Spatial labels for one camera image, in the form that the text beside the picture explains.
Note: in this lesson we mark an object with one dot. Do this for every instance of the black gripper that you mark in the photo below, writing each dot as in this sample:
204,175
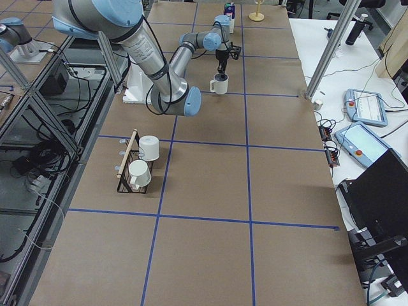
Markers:
221,57

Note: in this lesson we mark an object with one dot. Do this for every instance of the white mug with handle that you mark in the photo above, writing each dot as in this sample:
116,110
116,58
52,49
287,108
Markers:
219,84

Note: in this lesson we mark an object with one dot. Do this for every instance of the blue white milk carton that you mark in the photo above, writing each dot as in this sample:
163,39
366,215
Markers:
229,11

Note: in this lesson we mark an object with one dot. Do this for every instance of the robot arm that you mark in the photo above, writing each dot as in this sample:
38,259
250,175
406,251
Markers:
122,22

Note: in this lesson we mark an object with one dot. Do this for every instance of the small metal cup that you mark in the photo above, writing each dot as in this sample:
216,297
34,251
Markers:
317,104

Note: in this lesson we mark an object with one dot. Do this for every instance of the wooden mug tree stand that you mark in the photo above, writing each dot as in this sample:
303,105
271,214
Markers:
257,16

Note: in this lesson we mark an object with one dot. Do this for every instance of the white mug rack far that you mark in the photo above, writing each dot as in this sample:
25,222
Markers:
149,148

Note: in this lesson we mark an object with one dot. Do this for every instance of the white mug rack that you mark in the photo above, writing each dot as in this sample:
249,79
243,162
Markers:
149,148
139,174

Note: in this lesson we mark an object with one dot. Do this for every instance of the white mug rack near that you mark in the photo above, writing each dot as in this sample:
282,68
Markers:
139,174

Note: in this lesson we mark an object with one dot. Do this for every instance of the black power strip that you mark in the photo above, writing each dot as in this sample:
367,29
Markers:
331,149

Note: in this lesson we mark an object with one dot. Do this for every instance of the black bottle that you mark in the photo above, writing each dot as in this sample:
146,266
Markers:
356,30

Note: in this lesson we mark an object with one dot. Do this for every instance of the teach pendant far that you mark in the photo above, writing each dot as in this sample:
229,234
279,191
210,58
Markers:
366,107

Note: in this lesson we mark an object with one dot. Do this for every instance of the teach pendant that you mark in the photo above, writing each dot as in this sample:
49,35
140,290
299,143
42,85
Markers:
366,107
361,143

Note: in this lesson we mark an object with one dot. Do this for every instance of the teach pendant near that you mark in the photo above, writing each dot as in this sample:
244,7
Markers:
361,143

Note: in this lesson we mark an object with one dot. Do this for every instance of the black monitor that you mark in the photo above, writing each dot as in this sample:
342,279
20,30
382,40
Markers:
377,201

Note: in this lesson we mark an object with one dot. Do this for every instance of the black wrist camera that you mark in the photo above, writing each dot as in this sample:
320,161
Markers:
234,50

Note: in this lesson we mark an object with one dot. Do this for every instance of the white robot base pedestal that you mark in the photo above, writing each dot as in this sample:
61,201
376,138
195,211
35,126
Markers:
137,86

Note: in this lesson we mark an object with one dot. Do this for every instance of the black wire mug rack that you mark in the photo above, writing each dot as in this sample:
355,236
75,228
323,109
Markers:
130,154

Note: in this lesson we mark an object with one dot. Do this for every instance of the aluminium frame post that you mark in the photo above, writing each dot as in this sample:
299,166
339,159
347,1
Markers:
338,32

